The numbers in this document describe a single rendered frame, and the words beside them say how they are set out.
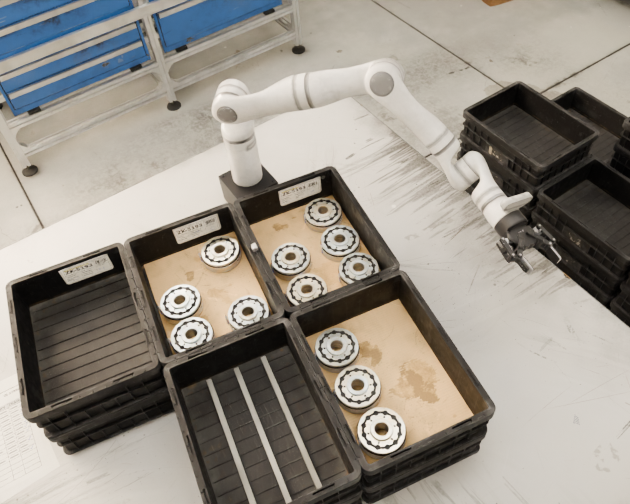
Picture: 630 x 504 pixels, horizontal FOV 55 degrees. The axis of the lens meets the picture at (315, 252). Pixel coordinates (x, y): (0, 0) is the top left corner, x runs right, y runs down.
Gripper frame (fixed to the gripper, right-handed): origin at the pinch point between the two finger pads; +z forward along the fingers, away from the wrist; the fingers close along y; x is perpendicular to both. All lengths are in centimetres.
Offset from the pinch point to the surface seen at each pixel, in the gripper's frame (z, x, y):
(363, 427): 12, -19, 52
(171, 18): -223, -85, 4
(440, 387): 11.8, -16.6, 31.8
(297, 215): -50, -28, 34
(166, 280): -48, -37, 73
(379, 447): 17, -18, 52
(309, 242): -40, -26, 36
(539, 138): -60, -36, -79
